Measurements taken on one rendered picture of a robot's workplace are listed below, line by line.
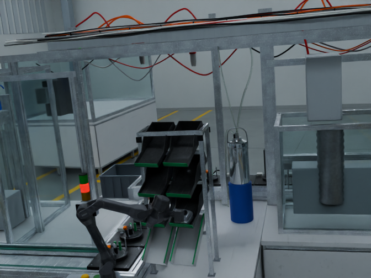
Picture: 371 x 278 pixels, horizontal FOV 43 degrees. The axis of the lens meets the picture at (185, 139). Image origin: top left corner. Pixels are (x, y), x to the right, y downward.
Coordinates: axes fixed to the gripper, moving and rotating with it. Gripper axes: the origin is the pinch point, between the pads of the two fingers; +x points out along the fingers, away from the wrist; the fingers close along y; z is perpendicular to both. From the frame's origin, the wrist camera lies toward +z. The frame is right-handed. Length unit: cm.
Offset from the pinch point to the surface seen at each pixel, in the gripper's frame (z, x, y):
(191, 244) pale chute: -19.1, 22.6, -1.9
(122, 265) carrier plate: -32.1, 12.5, 33.4
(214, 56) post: 94, 105, 19
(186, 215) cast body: -2.5, 12.1, -3.7
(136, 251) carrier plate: -28, 28, 33
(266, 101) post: 63, 119, -15
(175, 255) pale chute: -25.2, 19.0, 5.4
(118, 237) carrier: -25, 42, 54
